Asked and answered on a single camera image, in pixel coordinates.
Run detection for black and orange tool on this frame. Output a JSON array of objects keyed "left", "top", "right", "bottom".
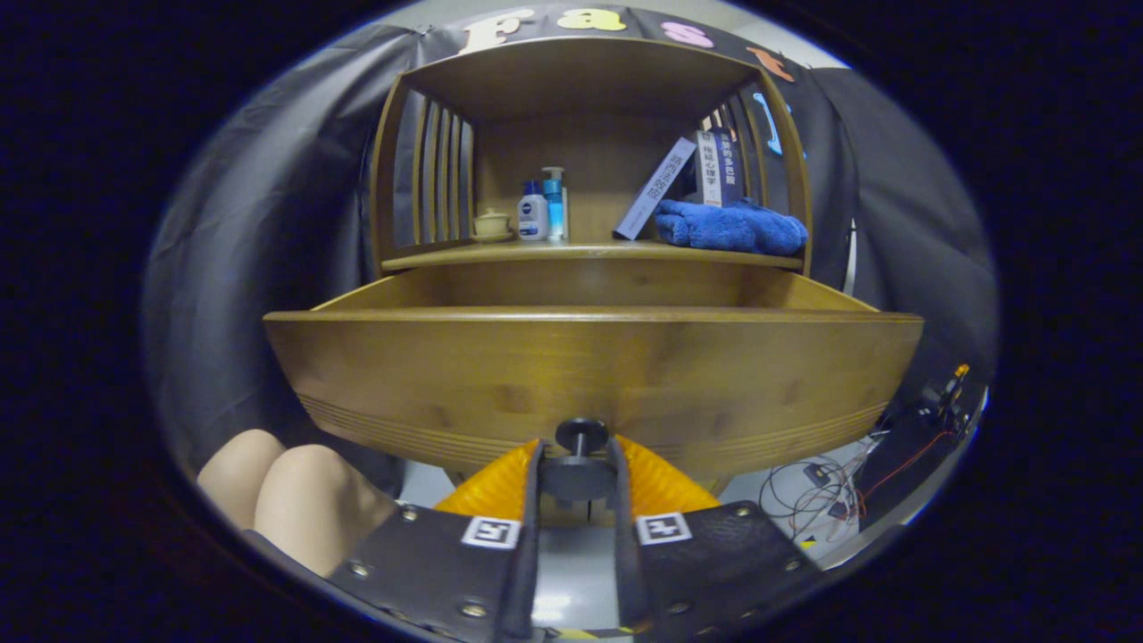
[{"left": 920, "top": 363, "right": 972, "bottom": 430}]

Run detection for black backdrop cloth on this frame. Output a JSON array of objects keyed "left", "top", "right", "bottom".
[{"left": 147, "top": 4, "right": 997, "bottom": 483}]

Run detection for blue pump bottle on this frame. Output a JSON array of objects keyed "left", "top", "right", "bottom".
[{"left": 542, "top": 166, "right": 569, "bottom": 241}]

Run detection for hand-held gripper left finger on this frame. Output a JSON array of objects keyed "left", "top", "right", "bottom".
[{"left": 326, "top": 438, "right": 547, "bottom": 643}]

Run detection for white lotion bottle blue cap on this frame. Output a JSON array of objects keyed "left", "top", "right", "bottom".
[{"left": 518, "top": 180, "right": 549, "bottom": 242}]

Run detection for grey book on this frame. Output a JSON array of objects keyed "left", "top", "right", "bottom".
[{"left": 613, "top": 137, "right": 698, "bottom": 241}]

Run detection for person's bare knee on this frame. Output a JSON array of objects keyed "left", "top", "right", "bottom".
[
  {"left": 254, "top": 444, "right": 398, "bottom": 578},
  {"left": 196, "top": 429, "right": 287, "bottom": 532}
]

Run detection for wooden countertop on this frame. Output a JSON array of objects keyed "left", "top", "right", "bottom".
[{"left": 382, "top": 239, "right": 805, "bottom": 271}]

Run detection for loose cables on floor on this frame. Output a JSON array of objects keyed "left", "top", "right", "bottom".
[{"left": 759, "top": 429, "right": 956, "bottom": 546}]

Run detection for wooden cabinet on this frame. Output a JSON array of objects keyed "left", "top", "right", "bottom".
[{"left": 369, "top": 36, "right": 815, "bottom": 278}]

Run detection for blue towel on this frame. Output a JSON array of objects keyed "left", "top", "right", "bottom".
[{"left": 655, "top": 198, "right": 809, "bottom": 257}]

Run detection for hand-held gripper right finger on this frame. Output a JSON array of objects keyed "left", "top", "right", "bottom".
[{"left": 607, "top": 435, "right": 821, "bottom": 639}]

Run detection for white book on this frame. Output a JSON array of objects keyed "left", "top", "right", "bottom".
[{"left": 697, "top": 130, "right": 724, "bottom": 207}]

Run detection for dark blue book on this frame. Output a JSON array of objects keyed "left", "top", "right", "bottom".
[{"left": 717, "top": 128, "right": 742, "bottom": 206}]

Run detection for wooden drawer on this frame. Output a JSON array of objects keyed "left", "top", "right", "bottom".
[{"left": 263, "top": 266, "right": 925, "bottom": 505}]

